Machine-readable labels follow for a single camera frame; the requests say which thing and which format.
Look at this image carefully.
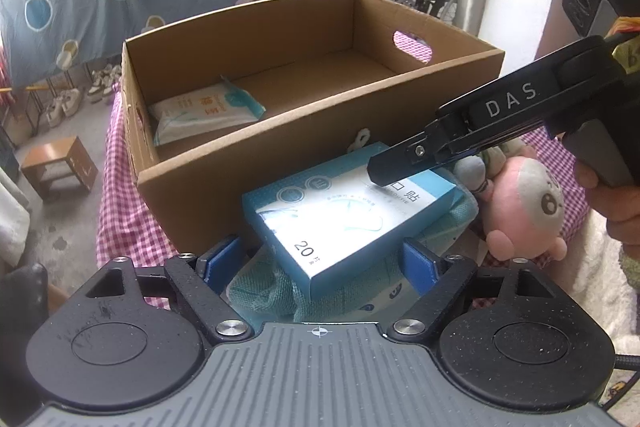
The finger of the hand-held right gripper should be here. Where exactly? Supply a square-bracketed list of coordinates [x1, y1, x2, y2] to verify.
[368, 130, 481, 186]

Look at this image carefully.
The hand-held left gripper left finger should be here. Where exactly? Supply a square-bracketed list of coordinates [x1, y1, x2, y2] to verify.
[85, 234, 252, 343]

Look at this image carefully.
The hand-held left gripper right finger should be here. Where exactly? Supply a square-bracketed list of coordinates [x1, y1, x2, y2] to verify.
[387, 239, 558, 344]

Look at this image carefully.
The light blue carton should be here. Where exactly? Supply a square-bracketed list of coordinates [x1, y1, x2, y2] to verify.
[242, 144, 463, 303]

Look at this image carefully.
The cardboard box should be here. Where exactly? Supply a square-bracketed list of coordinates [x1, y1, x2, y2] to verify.
[121, 0, 506, 258]

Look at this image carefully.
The person's right hand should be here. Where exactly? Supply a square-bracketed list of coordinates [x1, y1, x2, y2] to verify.
[574, 158, 640, 259]

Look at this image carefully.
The teal knitted cloth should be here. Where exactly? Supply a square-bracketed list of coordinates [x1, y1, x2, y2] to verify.
[227, 192, 481, 324]

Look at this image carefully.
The grey plush toy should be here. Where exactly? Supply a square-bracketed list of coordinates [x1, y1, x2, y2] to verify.
[452, 141, 537, 198]

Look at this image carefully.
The pink checkered tablecloth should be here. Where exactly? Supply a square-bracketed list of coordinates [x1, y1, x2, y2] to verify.
[97, 32, 593, 269]

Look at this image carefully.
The pink plush toy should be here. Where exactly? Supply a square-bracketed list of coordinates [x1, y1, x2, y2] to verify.
[480, 154, 569, 265]

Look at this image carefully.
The white wet wipes pack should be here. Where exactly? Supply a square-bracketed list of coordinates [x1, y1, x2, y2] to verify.
[147, 77, 267, 146]

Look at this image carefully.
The white fluffy blanket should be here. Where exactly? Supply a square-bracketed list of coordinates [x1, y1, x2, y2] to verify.
[562, 209, 640, 358]

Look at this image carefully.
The wooden stool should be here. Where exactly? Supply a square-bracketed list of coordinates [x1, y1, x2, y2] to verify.
[20, 136, 99, 202]

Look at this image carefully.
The white sneaker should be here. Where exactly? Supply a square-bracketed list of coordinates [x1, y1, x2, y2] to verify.
[102, 64, 124, 96]
[46, 99, 69, 129]
[62, 88, 82, 118]
[87, 69, 109, 104]

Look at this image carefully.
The white curtain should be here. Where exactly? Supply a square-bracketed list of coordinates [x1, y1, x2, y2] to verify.
[0, 167, 32, 269]

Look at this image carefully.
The black braided cable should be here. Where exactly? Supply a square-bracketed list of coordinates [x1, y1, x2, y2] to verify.
[599, 351, 640, 414]

